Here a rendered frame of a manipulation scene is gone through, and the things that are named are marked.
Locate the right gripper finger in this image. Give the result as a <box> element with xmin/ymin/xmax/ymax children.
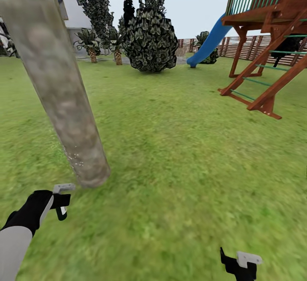
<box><xmin>221</xmin><ymin>252</ymin><xmax>228</xmax><ymax>264</ymax></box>

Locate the pesticide atomizer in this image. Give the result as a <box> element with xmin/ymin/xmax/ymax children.
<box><xmin>56</xmin><ymin>206</ymin><xmax>67</xmax><ymax>220</ymax></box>

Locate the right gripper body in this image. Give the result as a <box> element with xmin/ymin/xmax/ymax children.
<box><xmin>225</xmin><ymin>257</ymin><xmax>257</xmax><ymax>281</ymax></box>

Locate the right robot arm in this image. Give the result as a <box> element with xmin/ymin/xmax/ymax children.
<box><xmin>221</xmin><ymin>251</ymin><xmax>262</xmax><ymax>281</ymax></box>

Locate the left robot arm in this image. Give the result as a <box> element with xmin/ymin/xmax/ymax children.
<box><xmin>0</xmin><ymin>183</ymin><xmax>76</xmax><ymax>281</ymax></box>

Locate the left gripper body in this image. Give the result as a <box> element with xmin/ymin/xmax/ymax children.
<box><xmin>53</xmin><ymin>194</ymin><xmax>71</xmax><ymax>209</ymax></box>

